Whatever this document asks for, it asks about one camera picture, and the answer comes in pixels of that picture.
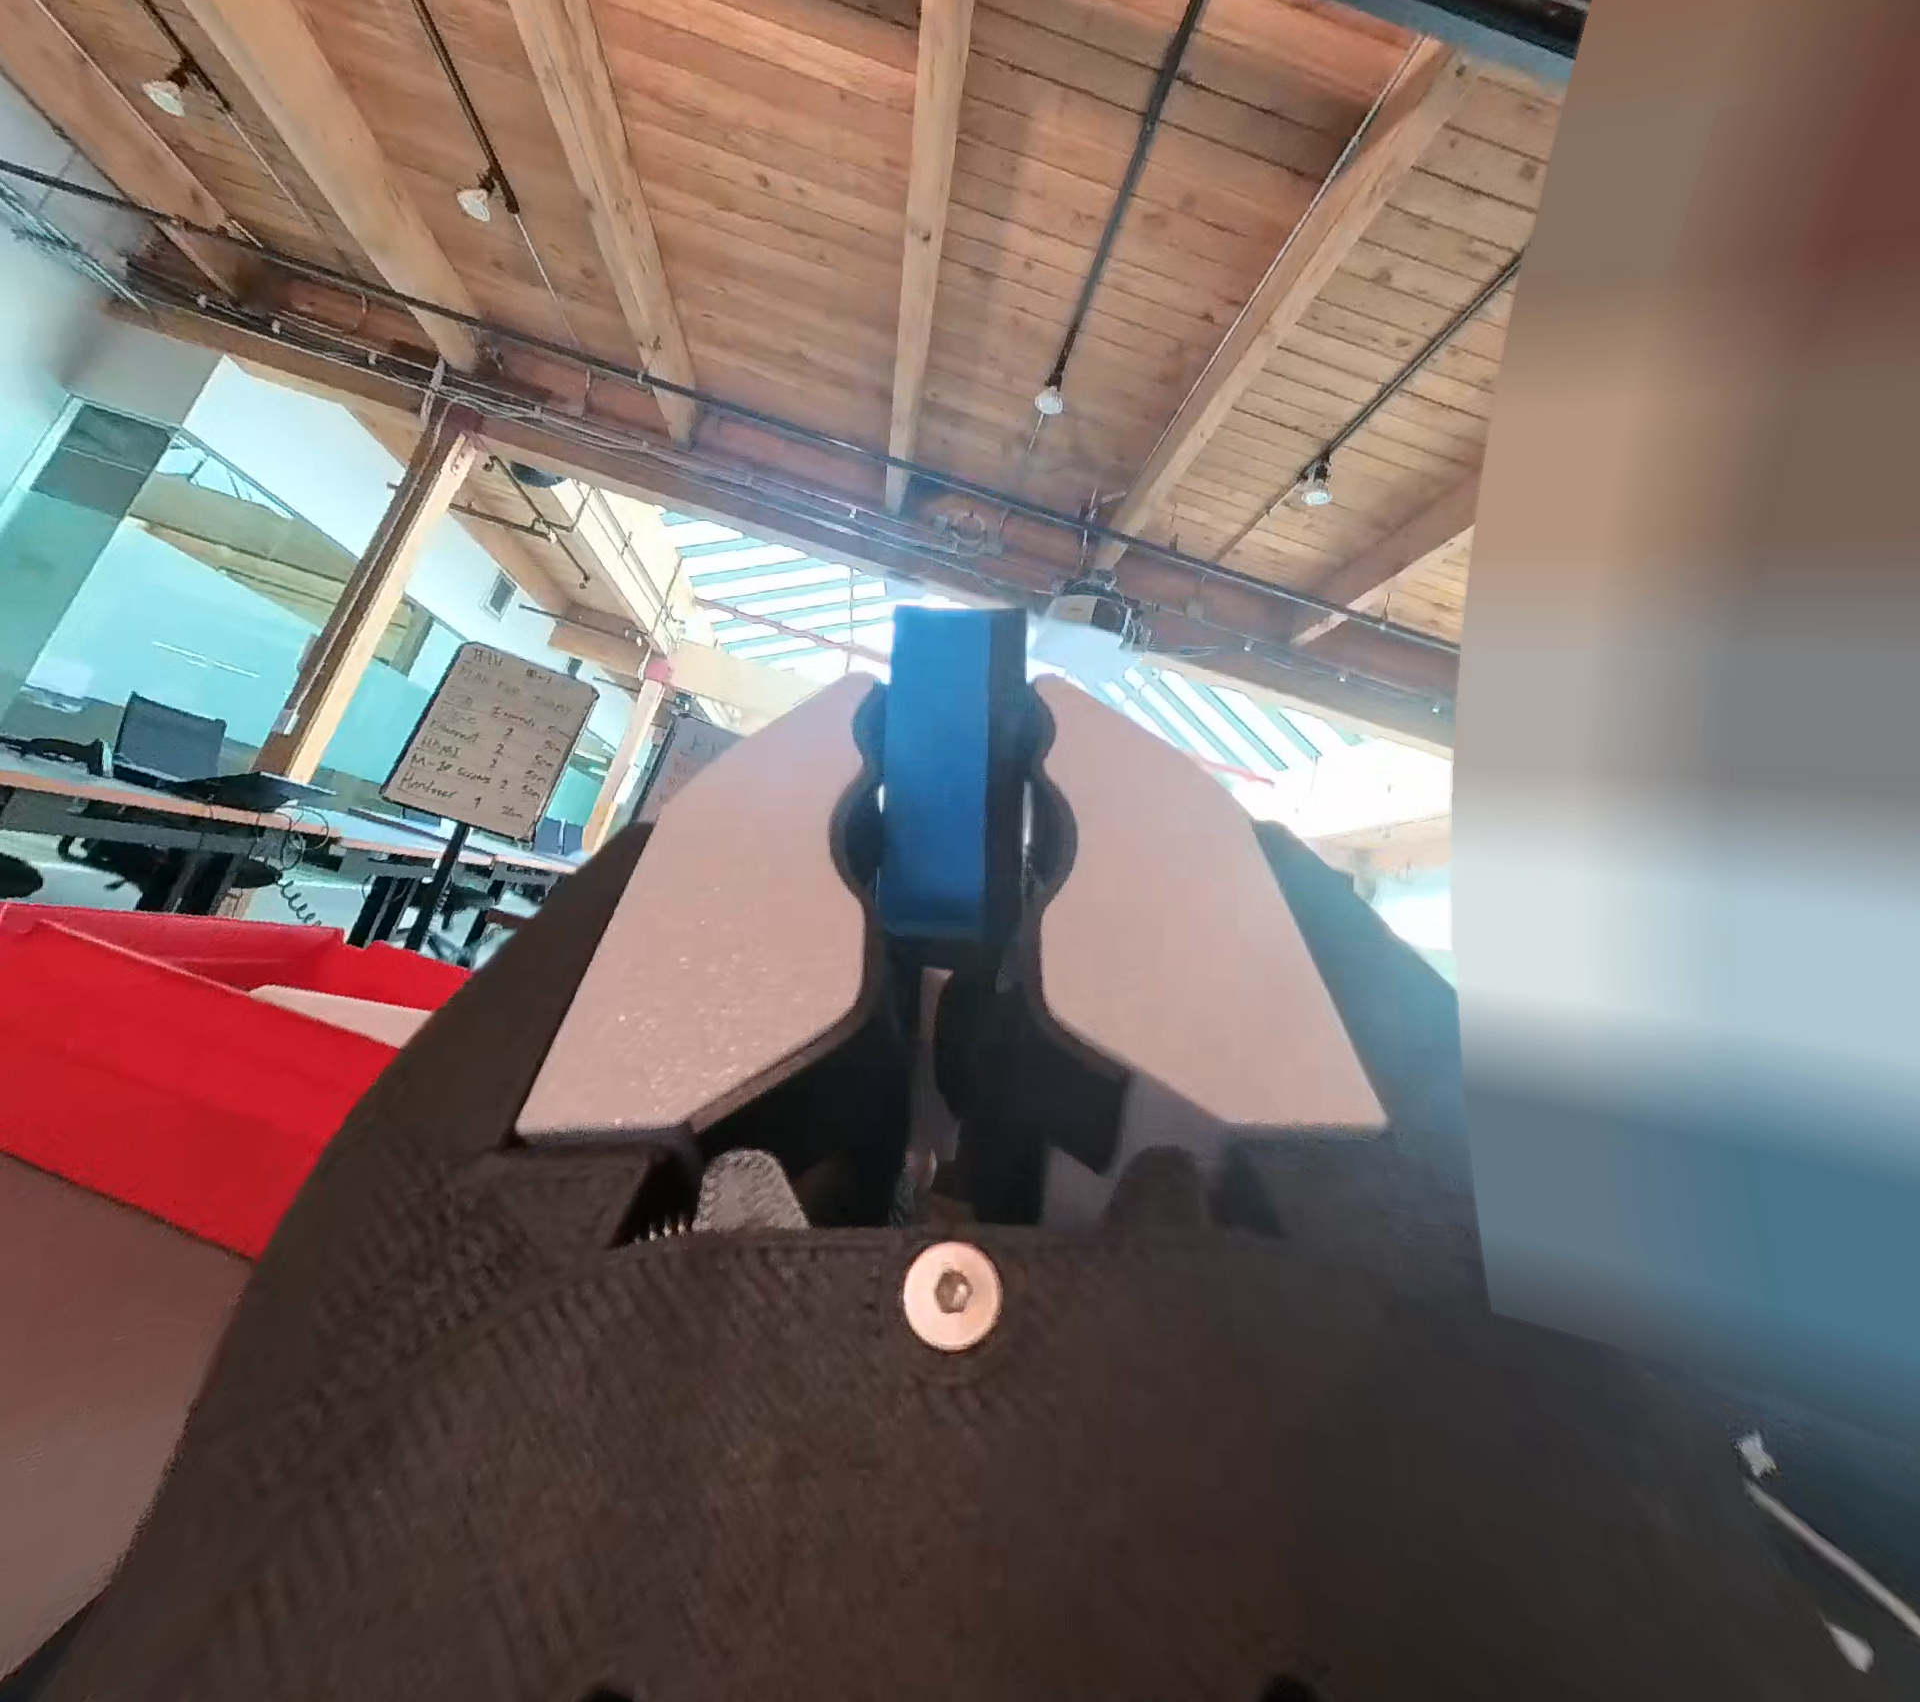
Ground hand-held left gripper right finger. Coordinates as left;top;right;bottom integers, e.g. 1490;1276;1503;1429
1025;674;1390;1183

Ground black office chair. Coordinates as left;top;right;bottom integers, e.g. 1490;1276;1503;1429
113;692;231;785

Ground white ceiling projector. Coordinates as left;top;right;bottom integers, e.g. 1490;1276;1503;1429
1051;576;1153;658

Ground white bottle with black cap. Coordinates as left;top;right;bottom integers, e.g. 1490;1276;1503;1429
246;982;438;1052

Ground wooden office desk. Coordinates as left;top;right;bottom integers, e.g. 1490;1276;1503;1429
0;748;584;959

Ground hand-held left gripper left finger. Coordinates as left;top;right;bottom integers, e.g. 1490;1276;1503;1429
516;674;903;1151

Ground whiteboard on black stand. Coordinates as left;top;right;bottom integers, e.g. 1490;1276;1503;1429
379;640;603;959
645;712;748;823

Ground red plastic bin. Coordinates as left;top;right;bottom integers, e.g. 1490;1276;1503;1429
0;899;474;1263

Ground blue and black foam block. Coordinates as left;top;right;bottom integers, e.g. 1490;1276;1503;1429
876;605;1030;947

